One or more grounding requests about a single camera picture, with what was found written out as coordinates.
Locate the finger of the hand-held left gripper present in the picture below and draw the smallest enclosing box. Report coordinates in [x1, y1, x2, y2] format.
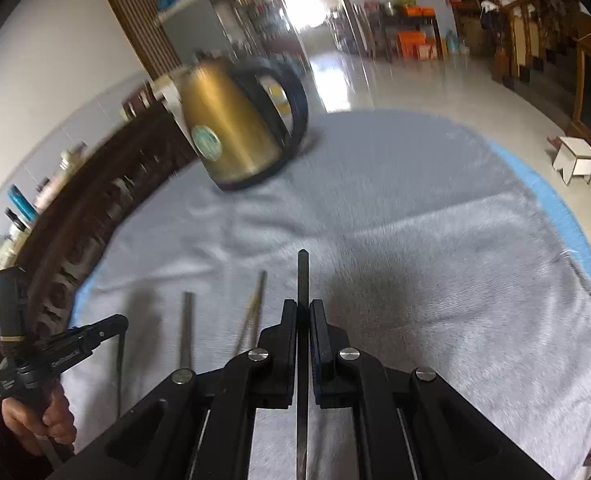
[50, 314, 129, 364]

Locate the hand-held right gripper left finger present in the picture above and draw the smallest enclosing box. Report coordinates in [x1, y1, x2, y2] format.
[50, 299, 297, 480]

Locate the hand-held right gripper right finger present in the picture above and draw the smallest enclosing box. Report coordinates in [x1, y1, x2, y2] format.
[309, 299, 561, 480]

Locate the dark metal utensil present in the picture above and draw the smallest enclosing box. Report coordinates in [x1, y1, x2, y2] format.
[295, 249, 311, 480]
[116, 329, 126, 417]

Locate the thin metal utensil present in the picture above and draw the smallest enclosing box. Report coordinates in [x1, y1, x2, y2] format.
[233, 270, 268, 356]

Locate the grey metal utensil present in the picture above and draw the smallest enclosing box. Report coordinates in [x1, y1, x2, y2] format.
[177, 291, 195, 371]

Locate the person's left hand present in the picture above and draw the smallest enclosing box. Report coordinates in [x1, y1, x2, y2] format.
[0, 390, 76, 446]

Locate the black bottle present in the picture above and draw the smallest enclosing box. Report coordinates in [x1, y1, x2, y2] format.
[4, 207, 26, 233]

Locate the blue thermos bottle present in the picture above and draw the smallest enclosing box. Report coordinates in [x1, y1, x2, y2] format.
[8, 185, 39, 223]

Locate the carved dark wooden table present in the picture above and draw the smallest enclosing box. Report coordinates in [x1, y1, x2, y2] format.
[0, 102, 196, 381]

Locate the grey table cloth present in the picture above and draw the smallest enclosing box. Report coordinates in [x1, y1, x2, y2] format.
[73, 109, 591, 480]

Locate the gold electric kettle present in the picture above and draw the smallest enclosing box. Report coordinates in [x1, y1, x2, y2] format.
[178, 51, 310, 192]

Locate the white chest box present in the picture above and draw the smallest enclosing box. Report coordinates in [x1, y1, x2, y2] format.
[150, 72, 186, 103]

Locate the blue table cloth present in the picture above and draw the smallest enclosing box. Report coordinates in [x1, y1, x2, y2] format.
[68, 140, 591, 331]

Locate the slatted wooden door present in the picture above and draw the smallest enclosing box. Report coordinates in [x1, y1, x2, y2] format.
[99, 0, 186, 81]

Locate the grey refrigerator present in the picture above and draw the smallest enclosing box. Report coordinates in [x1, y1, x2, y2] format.
[153, 0, 256, 78]

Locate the rack with orange boxes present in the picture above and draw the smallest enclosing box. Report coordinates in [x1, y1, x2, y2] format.
[368, 2, 443, 61]

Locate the small white stool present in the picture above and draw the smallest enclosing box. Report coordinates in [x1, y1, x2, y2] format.
[553, 136, 591, 186]

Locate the glass display shelf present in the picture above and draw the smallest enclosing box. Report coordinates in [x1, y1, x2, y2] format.
[234, 0, 279, 28]

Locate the wooden stair railing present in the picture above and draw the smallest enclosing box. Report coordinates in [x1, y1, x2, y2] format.
[493, 0, 591, 151]

